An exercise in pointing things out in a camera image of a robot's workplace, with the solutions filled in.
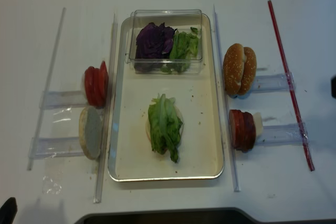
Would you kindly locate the metal baking tray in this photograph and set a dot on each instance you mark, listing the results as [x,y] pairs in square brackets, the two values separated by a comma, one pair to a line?
[197,96]

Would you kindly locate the sesame bun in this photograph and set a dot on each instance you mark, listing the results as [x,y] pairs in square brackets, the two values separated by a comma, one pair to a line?
[233,68]
[250,67]

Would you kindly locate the clear rail right of tray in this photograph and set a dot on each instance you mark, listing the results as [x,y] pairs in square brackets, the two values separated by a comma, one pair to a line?
[231,151]

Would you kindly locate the red plastic rail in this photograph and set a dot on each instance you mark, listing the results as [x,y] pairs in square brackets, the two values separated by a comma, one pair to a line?
[299,120]

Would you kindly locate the white bun half standing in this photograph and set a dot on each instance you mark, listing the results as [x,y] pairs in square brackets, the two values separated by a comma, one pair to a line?
[90,132]

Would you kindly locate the green lettuce leaf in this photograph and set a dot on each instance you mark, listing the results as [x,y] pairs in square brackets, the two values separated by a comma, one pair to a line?
[164,126]

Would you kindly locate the front tomato slice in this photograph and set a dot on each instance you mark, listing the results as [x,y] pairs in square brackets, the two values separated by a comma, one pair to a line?
[103,81]

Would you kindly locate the clear holder under tomatoes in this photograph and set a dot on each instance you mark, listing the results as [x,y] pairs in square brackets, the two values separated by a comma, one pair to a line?
[62,99]

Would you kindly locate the middle tomato slice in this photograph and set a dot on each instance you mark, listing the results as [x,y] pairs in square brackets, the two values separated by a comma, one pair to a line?
[96,97]

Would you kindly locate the middle meat patty slice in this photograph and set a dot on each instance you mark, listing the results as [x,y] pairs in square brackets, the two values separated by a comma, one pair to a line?
[244,130]

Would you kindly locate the black object right edge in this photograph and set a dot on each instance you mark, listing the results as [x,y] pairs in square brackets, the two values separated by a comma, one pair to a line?
[333,87]

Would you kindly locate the purple cabbage leaves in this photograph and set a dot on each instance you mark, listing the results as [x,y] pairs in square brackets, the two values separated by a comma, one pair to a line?
[153,43]

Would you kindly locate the clear plastic container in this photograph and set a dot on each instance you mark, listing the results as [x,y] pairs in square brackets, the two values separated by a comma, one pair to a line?
[182,20]

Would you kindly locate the back tomato slice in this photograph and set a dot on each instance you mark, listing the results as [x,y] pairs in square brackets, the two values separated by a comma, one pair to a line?
[89,82]

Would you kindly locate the clear rail left of tray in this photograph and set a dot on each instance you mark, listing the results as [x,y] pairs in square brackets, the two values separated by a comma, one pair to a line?
[106,114]

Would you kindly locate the clear rail far left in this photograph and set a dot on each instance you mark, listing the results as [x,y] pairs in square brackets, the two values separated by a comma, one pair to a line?
[47,85]

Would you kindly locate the white block behind patties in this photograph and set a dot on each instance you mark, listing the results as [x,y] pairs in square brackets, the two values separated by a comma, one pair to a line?
[258,124]

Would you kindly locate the front meat patty slice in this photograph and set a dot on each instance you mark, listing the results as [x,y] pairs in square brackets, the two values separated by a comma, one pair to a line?
[237,128]

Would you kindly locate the clear rail of tray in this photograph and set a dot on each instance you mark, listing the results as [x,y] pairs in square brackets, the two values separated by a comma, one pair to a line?
[106,114]
[231,151]

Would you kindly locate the back meat patty slice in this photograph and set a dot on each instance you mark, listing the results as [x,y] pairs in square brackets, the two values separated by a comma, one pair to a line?
[250,130]

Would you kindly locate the bun bottom on tray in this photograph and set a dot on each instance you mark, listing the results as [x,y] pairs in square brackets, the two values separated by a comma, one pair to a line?
[180,118]

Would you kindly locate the black object bottom left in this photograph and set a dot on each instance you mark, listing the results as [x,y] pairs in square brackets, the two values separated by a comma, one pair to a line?
[8,211]

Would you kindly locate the green lettuce in container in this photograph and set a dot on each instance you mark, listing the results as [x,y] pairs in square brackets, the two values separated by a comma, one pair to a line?
[185,47]

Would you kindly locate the tomato slice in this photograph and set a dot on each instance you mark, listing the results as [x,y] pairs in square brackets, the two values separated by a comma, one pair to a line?
[103,81]
[96,97]
[89,82]

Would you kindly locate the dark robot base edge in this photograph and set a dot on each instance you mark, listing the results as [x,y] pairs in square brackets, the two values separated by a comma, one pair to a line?
[178,216]

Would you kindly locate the meat patty slice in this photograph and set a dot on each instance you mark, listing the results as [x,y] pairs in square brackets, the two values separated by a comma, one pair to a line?
[244,130]
[237,128]
[250,130]

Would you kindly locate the clear holder under white bun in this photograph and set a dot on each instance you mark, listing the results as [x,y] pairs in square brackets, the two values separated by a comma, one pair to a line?
[55,147]

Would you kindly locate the left sesame bun top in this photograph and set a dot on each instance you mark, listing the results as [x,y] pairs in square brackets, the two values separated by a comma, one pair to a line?
[233,68]

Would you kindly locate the clear holder under buns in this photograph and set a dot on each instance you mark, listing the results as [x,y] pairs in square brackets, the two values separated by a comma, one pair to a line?
[273,83]

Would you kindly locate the clear holder under patties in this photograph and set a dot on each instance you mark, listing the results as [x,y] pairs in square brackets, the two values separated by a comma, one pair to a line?
[278,135]

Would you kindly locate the right sesame bun top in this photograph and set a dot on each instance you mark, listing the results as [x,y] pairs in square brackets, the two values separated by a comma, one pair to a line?
[250,67]

